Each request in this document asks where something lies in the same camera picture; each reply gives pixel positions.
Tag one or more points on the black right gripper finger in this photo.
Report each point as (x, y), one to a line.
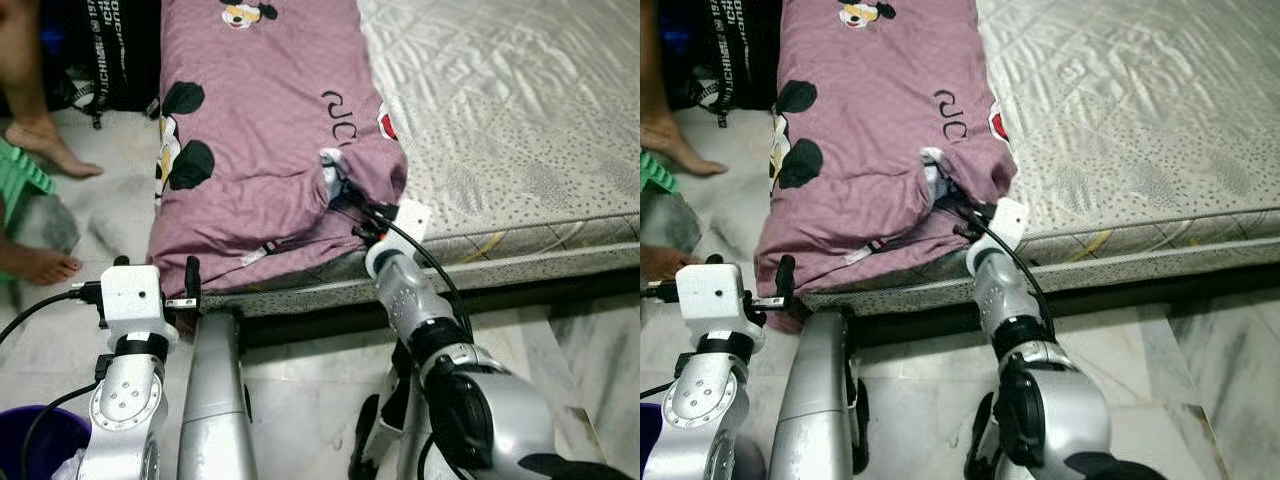
(345, 198)
(950, 195)

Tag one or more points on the pink cartoon mouse blanket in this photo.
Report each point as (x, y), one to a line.
(260, 130)
(870, 130)

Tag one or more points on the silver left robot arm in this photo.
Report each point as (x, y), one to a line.
(705, 410)
(125, 410)

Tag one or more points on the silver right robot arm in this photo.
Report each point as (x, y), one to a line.
(470, 400)
(1050, 400)

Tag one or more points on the dark bed base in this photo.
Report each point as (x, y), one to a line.
(400, 305)
(1150, 290)

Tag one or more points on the green plastic stool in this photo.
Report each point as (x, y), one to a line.
(655, 172)
(20, 170)

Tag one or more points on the person in grey shorts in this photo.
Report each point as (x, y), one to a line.
(660, 100)
(25, 80)

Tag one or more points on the grey patterned mattress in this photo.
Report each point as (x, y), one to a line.
(1130, 110)
(500, 110)

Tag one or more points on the purple waste bin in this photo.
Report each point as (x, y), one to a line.
(40, 435)
(650, 440)

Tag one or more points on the black backpack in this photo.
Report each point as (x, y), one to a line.
(110, 50)
(730, 50)

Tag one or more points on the silver robot right leg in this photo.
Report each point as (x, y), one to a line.
(385, 440)
(985, 440)

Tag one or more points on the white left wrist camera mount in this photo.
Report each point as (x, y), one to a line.
(132, 298)
(712, 295)

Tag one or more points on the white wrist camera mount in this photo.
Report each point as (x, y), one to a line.
(412, 222)
(132, 298)
(1010, 222)
(712, 295)

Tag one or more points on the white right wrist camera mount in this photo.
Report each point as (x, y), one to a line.
(1010, 222)
(412, 222)

